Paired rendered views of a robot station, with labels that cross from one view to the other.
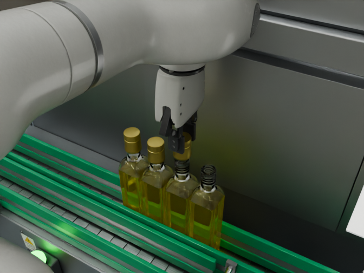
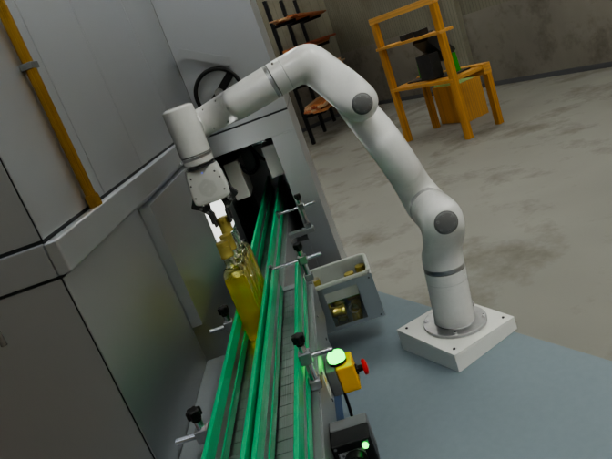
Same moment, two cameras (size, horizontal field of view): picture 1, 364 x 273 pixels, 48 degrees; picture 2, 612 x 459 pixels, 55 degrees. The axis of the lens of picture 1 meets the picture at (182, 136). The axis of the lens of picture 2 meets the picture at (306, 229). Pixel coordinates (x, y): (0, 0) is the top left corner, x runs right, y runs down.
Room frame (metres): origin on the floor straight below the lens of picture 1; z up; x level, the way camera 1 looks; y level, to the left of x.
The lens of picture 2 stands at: (1.07, 1.51, 1.71)
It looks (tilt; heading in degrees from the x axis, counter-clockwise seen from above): 16 degrees down; 245
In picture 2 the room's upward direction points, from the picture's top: 20 degrees counter-clockwise
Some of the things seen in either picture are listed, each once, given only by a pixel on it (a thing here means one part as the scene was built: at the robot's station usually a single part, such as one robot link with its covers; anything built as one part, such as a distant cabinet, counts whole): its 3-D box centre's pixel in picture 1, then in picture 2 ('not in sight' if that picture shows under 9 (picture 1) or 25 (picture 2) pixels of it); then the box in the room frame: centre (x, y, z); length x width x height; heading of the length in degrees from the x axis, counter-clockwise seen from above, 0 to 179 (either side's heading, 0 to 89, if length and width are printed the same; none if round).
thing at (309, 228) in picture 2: not in sight; (300, 220); (0.08, -0.61, 1.07); 0.17 x 0.05 x 0.23; 150
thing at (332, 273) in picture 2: not in sight; (339, 281); (0.25, -0.11, 0.97); 0.22 x 0.17 x 0.09; 150
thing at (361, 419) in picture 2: not in sight; (354, 446); (0.70, 0.59, 0.96); 0.08 x 0.08 x 0.08; 60
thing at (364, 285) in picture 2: not in sight; (336, 297); (0.28, -0.12, 0.92); 0.27 x 0.17 x 0.15; 150
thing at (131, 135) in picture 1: (132, 140); (224, 249); (0.64, 0.10, 1.31); 0.04 x 0.04 x 0.04
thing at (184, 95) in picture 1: (181, 86); (207, 180); (0.58, 0.00, 1.47); 0.10 x 0.07 x 0.11; 151
